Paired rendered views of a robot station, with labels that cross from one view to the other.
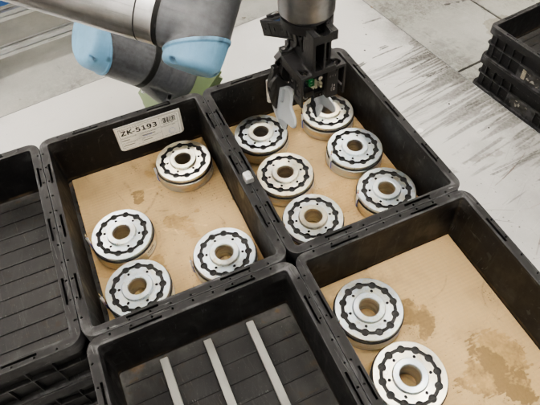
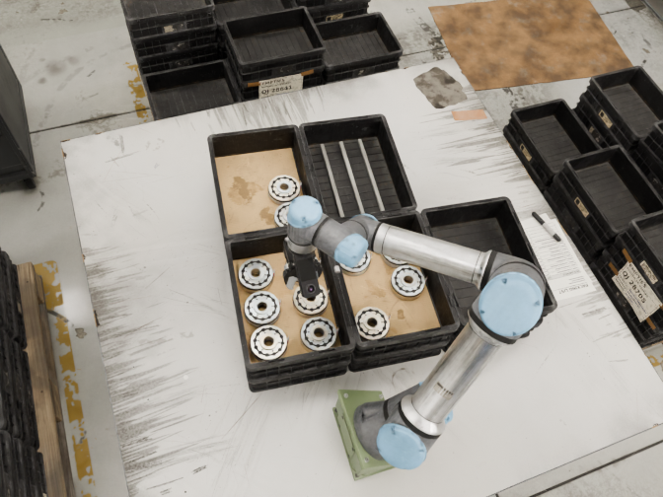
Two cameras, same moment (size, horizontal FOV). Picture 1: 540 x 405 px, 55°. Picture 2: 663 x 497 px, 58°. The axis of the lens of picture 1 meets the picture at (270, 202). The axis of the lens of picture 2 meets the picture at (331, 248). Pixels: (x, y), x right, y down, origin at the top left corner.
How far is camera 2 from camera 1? 1.60 m
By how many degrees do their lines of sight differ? 68
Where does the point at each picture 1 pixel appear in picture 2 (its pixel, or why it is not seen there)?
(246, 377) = (350, 209)
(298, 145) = (293, 330)
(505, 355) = (236, 193)
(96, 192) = (426, 323)
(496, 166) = (151, 330)
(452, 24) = not seen: outside the picture
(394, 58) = (163, 471)
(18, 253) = (467, 293)
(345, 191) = (275, 289)
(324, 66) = not seen: hidden behind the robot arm
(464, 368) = (257, 192)
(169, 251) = (382, 274)
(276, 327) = not seen: hidden behind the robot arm
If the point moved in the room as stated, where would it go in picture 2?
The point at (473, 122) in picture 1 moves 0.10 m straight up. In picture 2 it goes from (141, 375) to (134, 363)
